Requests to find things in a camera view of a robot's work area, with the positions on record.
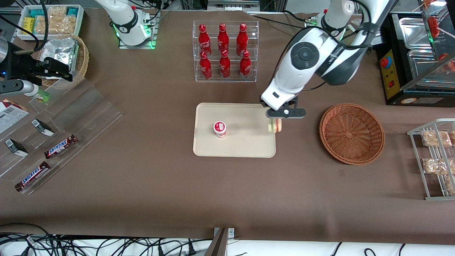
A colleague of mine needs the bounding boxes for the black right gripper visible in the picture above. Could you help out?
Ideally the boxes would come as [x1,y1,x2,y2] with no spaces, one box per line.
[6,44,74,83]

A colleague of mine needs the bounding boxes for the triangular sandwich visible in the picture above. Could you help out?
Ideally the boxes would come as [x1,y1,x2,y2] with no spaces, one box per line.
[267,118,283,133]

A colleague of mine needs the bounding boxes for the light wicker basket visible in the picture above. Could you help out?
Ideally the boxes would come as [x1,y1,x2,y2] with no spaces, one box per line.
[37,33,90,90]

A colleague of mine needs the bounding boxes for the beige plastic tray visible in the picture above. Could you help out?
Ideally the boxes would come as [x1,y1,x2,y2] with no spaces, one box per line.
[193,103,276,158]

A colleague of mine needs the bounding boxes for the brown wicker basket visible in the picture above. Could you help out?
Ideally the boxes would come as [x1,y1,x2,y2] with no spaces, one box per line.
[319,103,385,165]

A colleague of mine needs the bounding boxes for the steel cabinet tray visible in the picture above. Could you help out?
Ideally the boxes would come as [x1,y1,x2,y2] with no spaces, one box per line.
[398,17,433,50]
[407,49,455,87]

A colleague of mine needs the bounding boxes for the silver foil bag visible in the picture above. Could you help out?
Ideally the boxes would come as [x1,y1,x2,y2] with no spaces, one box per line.
[41,37,79,79]

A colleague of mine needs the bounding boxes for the clear bag of crackers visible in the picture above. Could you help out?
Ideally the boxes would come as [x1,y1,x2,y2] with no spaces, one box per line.
[35,6,77,35]

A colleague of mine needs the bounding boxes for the clear acrylic stepped display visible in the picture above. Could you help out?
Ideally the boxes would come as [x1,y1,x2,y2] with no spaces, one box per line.
[0,79,123,196]

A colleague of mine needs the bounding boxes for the white plastic bin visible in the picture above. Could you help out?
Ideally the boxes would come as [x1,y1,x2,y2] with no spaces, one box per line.
[16,4,85,42]

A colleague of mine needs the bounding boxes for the yellow snack box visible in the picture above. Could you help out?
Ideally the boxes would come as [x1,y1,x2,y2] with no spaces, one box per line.
[22,17,36,35]

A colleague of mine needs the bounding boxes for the red white yogurt cup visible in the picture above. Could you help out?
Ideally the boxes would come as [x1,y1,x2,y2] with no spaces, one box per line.
[213,121,227,138]

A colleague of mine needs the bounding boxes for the small black chocolate box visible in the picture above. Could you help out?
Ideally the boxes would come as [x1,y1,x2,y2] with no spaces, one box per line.
[4,138,29,158]
[31,119,55,137]

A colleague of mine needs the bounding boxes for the red cola bottle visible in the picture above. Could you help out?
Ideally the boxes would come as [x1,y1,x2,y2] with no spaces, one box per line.
[217,23,230,55]
[198,24,212,57]
[219,50,231,79]
[236,23,248,57]
[239,50,252,80]
[199,51,213,80]

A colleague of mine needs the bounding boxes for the red white printed box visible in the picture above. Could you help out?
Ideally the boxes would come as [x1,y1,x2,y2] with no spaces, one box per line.
[0,99,30,134]

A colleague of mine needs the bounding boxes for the clear acrylic bottle rack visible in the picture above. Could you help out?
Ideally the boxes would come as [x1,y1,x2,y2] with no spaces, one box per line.
[192,20,259,83]

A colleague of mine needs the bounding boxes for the brown snickers bar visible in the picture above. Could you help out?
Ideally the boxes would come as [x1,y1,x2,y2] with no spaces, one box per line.
[15,161,51,193]
[44,134,78,159]

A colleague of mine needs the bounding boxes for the black food warming cabinet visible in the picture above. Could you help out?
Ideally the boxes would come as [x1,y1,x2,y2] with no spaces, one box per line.
[375,10,455,107]

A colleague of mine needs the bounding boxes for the red skewered sausage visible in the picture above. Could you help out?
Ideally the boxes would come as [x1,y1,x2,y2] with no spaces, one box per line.
[427,16,442,38]

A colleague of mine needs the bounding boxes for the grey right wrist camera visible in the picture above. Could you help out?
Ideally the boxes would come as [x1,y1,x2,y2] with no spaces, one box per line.
[0,80,37,97]

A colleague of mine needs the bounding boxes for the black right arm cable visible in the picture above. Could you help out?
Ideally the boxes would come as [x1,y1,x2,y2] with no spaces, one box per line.
[0,0,49,52]

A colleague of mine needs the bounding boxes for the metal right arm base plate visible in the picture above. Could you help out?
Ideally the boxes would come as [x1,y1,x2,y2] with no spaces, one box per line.
[118,10,157,50]

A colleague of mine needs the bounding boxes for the black table cable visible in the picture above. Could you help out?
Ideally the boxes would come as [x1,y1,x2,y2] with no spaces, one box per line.
[248,10,317,28]

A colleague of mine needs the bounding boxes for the aluminium frame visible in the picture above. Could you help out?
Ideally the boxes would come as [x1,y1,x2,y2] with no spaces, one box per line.
[181,0,287,15]

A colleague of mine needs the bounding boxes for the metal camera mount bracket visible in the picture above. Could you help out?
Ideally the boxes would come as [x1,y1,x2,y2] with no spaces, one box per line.
[204,227,235,256]

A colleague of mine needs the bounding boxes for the grey metal wire rack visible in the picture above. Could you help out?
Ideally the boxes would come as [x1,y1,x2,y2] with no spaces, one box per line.
[407,118,455,201]

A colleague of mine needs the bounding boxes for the black cable bundle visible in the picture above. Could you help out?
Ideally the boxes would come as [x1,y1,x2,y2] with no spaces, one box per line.
[0,223,214,256]

